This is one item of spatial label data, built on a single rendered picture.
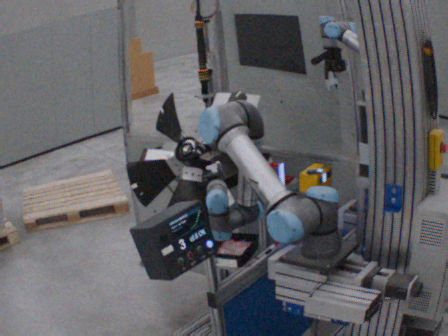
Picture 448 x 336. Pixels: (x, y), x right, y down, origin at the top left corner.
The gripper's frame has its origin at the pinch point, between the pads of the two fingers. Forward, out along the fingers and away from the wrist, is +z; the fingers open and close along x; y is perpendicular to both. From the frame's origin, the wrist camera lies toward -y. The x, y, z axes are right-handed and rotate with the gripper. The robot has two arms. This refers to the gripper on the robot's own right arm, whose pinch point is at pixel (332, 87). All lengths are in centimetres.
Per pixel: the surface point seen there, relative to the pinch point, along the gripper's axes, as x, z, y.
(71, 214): 63, 137, -293
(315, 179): -3.5, 42.4, -10.7
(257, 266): -51, 64, -13
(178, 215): -95, 23, -11
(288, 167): 46, 58, -54
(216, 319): -80, 76, -14
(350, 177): 46, 59, -13
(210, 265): -79, 49, -13
